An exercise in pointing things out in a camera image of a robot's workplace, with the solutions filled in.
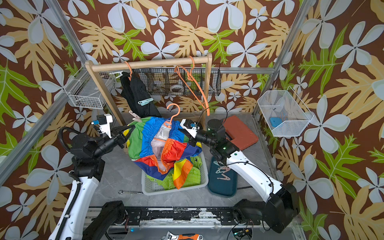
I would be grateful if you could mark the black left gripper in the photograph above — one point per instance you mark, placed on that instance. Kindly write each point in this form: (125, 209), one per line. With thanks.
(119, 138)

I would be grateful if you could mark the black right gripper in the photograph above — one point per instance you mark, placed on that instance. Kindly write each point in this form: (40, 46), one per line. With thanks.
(193, 140)

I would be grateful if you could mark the white clothespin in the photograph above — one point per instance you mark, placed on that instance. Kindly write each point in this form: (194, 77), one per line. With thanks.
(136, 118)

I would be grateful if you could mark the rainbow striped shorts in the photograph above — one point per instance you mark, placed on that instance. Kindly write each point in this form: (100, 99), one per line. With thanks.
(156, 158)

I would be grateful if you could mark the orange hanger of rainbow shorts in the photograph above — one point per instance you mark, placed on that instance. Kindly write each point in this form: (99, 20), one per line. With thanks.
(164, 131)

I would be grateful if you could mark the orange hanger of green shorts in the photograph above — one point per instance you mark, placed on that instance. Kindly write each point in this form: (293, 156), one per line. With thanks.
(191, 78)

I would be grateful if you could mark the lime green shorts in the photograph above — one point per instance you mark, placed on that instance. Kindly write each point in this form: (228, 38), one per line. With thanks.
(186, 173)

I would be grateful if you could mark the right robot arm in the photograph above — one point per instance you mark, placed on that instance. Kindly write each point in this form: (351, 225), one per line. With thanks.
(279, 204)

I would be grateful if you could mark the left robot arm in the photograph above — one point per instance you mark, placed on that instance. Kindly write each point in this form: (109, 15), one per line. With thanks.
(86, 176)

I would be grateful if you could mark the black shorts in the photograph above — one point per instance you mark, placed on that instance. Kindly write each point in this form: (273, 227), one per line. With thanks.
(134, 91)

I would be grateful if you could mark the orange hanger of black shorts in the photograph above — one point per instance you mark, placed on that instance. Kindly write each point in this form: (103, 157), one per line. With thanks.
(130, 69)

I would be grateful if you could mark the mint clothespin left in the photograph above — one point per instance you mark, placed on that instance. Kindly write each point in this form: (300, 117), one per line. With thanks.
(145, 101)

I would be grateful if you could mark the red plastic tool case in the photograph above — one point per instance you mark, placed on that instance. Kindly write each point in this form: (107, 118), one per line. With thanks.
(239, 133)

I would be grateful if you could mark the dark teal tray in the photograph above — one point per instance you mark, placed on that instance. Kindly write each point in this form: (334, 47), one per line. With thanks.
(223, 181)

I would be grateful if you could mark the white plastic laundry basket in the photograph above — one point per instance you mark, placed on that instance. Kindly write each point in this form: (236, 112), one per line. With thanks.
(151, 188)

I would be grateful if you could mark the small silver wrench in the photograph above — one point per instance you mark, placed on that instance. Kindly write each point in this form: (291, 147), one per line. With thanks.
(124, 192)

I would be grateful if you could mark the wooden clothes rack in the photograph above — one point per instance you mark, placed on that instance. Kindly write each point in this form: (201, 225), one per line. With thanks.
(95, 71)

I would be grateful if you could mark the blue object in basket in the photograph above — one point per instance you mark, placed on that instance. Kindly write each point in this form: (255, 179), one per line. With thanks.
(275, 121)

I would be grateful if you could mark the white mesh basket right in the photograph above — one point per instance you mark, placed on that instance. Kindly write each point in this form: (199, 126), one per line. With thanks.
(288, 106)

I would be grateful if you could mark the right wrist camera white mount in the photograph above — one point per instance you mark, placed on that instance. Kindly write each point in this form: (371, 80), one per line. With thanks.
(190, 126)

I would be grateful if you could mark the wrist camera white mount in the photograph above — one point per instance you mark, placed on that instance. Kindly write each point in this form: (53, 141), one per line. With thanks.
(103, 124)
(190, 126)

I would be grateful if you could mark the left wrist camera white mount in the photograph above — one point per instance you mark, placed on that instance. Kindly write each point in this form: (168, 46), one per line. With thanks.
(103, 124)

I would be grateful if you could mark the black wire basket back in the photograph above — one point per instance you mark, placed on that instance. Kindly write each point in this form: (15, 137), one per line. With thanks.
(180, 81)

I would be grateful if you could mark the white wire basket left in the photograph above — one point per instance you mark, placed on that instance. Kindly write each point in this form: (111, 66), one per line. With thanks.
(83, 91)

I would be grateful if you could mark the aluminium frame post left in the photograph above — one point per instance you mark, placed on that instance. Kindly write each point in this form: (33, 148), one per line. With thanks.
(16, 156)

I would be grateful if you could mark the aluminium frame post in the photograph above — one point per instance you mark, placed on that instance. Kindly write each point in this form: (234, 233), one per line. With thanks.
(291, 37)
(16, 156)

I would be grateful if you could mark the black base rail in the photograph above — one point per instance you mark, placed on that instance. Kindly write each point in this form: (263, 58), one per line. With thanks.
(180, 216)

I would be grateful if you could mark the orange handled adjustable wrench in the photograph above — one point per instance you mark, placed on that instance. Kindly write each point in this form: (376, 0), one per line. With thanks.
(170, 236)

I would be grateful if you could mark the aluminium frame post right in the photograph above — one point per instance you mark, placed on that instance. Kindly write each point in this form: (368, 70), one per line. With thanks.
(291, 37)

